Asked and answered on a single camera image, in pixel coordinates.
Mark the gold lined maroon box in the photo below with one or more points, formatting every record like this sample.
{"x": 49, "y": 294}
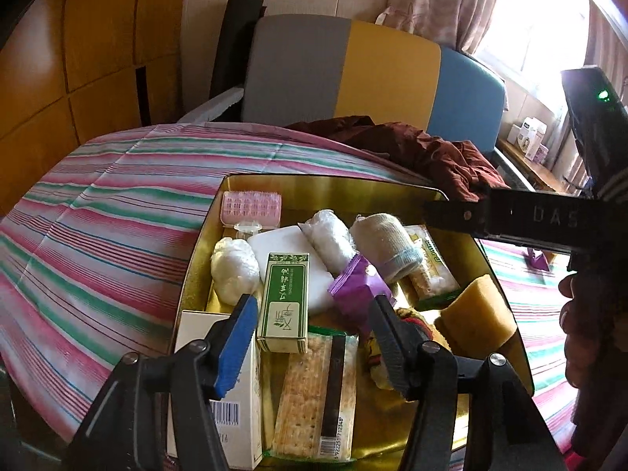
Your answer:
{"x": 383, "y": 417}

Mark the small green white box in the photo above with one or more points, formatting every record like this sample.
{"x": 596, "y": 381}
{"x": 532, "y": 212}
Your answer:
{"x": 283, "y": 318}

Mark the white boxes on table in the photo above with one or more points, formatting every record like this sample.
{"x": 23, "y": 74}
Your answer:
{"x": 527, "y": 138}

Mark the grey bed rail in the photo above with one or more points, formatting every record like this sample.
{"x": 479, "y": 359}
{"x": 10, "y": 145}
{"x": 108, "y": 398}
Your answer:
{"x": 214, "y": 107}

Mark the striped bed sheet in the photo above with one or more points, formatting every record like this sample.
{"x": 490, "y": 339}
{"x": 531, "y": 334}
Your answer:
{"x": 93, "y": 256}

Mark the yellow sponge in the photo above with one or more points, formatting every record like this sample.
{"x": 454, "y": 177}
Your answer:
{"x": 478, "y": 322}

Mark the rust red blanket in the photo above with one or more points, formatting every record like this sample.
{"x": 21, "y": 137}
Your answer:
{"x": 456, "y": 168}

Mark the cracker packet black label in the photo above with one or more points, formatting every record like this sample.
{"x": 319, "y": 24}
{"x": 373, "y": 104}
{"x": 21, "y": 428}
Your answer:
{"x": 317, "y": 404}

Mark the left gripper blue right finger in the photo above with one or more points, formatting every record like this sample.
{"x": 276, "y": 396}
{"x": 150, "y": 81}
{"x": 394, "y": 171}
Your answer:
{"x": 399, "y": 342}

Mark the window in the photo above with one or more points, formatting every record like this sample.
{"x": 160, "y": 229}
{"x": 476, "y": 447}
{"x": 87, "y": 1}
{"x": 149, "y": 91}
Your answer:
{"x": 532, "y": 41}

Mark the beige sock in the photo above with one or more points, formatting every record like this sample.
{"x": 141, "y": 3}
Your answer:
{"x": 386, "y": 244}

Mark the white plastic bag bundle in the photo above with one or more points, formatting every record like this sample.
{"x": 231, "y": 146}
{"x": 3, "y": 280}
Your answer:
{"x": 330, "y": 238}

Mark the person right hand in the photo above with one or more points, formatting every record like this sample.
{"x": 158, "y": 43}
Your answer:
{"x": 594, "y": 320}

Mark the beige carton with barcode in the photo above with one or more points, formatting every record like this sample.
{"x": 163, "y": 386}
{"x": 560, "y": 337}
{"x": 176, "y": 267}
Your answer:
{"x": 238, "y": 415}

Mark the wooden side table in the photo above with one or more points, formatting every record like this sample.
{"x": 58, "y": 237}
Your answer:
{"x": 537, "y": 175}

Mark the grey yellow blue headboard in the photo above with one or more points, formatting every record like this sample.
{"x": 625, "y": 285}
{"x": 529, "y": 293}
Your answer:
{"x": 314, "y": 67}

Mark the green label cracker packet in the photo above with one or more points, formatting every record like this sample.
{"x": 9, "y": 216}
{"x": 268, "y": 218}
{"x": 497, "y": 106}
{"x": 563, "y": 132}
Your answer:
{"x": 432, "y": 278}

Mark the purple snack packet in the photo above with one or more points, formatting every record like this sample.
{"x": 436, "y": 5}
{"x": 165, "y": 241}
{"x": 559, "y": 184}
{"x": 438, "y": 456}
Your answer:
{"x": 354, "y": 289}
{"x": 537, "y": 260}

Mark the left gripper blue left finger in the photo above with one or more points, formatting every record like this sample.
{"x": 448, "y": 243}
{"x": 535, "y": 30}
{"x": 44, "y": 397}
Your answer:
{"x": 229, "y": 341}

